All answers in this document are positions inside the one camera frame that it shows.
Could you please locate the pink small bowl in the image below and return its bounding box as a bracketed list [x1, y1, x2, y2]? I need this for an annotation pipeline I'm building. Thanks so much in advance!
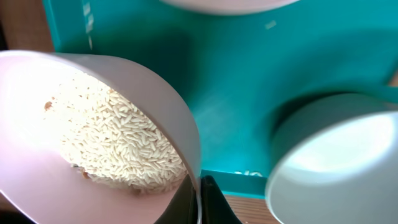
[1, 50, 202, 223]

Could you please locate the teal serving tray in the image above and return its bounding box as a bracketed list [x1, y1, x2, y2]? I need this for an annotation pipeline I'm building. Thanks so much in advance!
[44, 0, 397, 198]

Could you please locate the pile of rice grains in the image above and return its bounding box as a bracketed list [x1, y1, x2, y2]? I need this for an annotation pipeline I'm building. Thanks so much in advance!
[43, 73, 187, 195]

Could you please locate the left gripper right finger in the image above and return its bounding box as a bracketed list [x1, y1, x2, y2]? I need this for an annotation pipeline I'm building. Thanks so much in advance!
[201, 175, 242, 224]

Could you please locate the large white plate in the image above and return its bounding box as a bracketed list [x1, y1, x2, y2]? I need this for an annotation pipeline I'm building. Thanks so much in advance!
[162, 0, 299, 16]

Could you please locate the grey bowl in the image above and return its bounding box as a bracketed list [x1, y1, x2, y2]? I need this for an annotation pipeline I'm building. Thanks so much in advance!
[265, 93, 397, 224]

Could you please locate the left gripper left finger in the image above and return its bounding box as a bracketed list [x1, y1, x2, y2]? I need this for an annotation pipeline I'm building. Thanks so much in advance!
[155, 175, 198, 224]

